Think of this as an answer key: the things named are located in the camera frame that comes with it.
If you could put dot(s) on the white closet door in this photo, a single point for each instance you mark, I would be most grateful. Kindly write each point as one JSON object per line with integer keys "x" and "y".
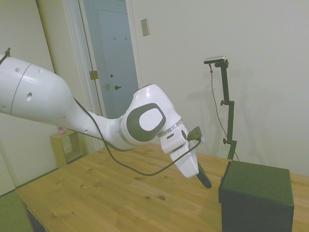
{"x": 19, "y": 29}

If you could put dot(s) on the small red white object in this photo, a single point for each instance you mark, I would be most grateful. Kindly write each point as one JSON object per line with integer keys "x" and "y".
{"x": 61, "y": 130}

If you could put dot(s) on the white hallway door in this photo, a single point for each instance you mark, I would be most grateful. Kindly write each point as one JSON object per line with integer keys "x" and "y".
{"x": 120, "y": 60}

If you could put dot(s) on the white door frame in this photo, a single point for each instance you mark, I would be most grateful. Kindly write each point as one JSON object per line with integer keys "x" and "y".
{"x": 72, "y": 36}

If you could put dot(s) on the metal light switch plate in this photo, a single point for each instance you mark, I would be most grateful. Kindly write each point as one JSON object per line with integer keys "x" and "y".
{"x": 145, "y": 27}

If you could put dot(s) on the green upholstered seat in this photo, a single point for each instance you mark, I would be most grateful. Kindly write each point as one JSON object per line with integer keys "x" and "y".
{"x": 12, "y": 212}

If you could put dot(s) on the grey camera on stand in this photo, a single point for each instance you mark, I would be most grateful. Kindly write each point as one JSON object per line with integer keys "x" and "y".
{"x": 215, "y": 59}

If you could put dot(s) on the brass door hinge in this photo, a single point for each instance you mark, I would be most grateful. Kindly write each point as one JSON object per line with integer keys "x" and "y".
{"x": 93, "y": 75}

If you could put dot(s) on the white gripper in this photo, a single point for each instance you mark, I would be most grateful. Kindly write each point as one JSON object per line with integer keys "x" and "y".
{"x": 186, "y": 164}

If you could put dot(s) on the brass door latch plate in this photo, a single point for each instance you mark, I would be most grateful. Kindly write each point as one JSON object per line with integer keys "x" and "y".
{"x": 108, "y": 86}

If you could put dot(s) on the small wooden shelf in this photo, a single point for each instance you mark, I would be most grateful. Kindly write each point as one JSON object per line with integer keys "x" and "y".
{"x": 58, "y": 149}

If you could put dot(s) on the black camera stand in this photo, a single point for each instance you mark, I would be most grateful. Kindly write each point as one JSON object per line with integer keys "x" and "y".
{"x": 230, "y": 120}

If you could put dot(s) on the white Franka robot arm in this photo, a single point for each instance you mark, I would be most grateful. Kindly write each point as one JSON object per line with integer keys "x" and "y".
{"x": 48, "y": 96}

